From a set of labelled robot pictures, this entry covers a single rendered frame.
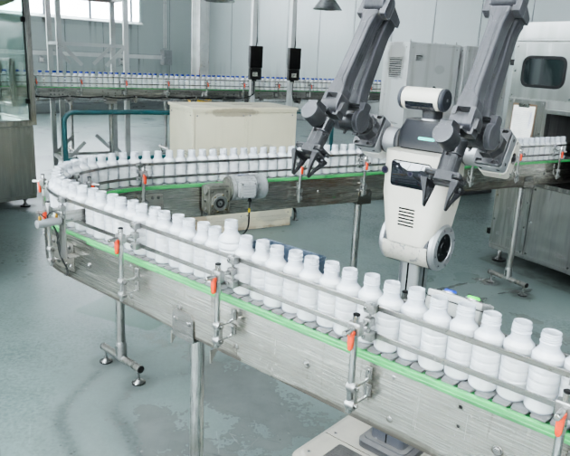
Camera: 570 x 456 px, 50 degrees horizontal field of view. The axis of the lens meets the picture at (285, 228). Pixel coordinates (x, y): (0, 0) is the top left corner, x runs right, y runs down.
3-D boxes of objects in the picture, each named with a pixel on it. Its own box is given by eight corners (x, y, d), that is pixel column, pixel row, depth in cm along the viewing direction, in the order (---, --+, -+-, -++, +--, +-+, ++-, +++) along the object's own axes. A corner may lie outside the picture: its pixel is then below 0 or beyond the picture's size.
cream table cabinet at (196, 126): (263, 211, 681) (267, 101, 649) (292, 224, 630) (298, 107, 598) (167, 220, 626) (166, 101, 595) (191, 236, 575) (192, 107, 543)
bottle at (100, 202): (115, 236, 221) (113, 191, 216) (102, 240, 216) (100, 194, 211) (102, 233, 223) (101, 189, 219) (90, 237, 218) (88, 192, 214)
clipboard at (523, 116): (508, 141, 516) (514, 101, 507) (531, 145, 497) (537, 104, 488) (505, 141, 514) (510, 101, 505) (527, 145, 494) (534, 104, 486)
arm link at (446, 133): (484, 121, 168) (454, 118, 174) (470, 101, 159) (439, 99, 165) (470, 161, 167) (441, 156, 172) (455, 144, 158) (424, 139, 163)
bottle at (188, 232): (187, 275, 186) (187, 223, 181) (175, 270, 189) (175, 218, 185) (203, 270, 190) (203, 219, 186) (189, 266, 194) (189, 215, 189)
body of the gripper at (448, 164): (458, 179, 162) (467, 154, 163) (422, 173, 168) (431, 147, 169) (464, 188, 167) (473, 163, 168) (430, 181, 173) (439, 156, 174)
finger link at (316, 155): (307, 173, 187) (319, 146, 189) (289, 169, 192) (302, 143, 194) (318, 183, 192) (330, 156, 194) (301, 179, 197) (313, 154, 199)
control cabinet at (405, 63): (417, 189, 836) (432, 42, 785) (443, 197, 795) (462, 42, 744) (369, 194, 795) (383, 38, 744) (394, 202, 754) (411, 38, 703)
